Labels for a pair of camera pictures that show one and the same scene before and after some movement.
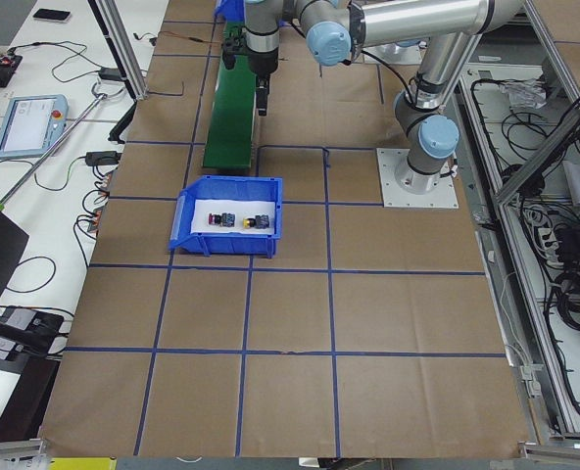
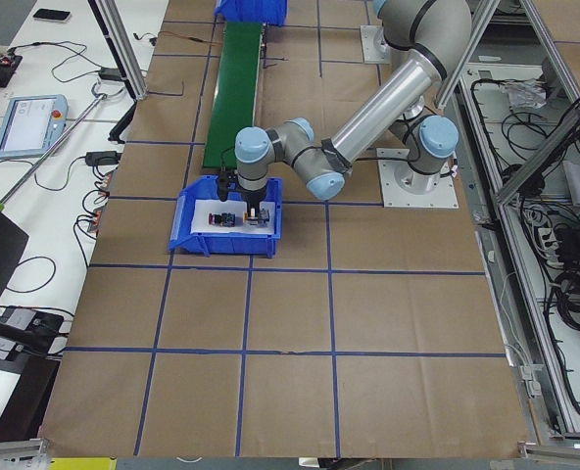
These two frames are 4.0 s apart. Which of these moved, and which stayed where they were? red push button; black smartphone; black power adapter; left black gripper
Moved: left black gripper
Stayed: red push button; black power adapter; black smartphone
